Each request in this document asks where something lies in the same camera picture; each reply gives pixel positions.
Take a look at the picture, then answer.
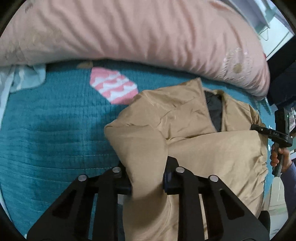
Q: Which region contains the pink folded duvet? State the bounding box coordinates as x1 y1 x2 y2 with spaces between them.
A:
1 1 270 99

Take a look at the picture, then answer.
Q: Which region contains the teal quilted bed cover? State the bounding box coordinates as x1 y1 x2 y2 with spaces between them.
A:
0 59 276 237

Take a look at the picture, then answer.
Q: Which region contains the navy and mustard puffer jacket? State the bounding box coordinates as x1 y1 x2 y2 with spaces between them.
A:
267 37 296 109

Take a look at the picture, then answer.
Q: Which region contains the person's purple right sleeve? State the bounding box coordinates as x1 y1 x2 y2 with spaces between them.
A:
280 162 296 217

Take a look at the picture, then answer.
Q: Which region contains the tan quilted jacket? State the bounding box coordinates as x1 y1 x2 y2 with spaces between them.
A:
104 78 268 240

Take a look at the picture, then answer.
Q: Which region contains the person's right hand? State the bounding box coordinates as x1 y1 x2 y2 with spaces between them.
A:
270 144 292 173

